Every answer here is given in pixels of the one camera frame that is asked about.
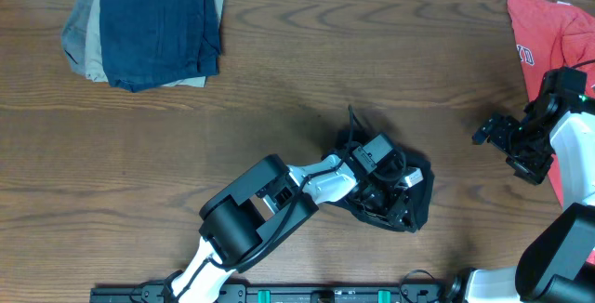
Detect black t-shirt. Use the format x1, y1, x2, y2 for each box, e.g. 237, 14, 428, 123
331, 130, 434, 233

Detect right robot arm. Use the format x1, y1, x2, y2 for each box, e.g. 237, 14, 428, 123
446, 95, 594, 303

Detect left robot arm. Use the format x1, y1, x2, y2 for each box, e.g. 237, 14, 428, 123
164, 147, 426, 302

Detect red t-shirt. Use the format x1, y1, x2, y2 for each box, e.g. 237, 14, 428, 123
506, 0, 595, 265

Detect navy folded trousers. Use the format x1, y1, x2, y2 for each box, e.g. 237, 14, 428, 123
99, 0, 221, 92

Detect grey folded trousers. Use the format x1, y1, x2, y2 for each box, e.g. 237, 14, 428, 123
60, 0, 94, 75

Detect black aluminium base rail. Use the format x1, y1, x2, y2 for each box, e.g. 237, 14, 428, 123
89, 283, 464, 303

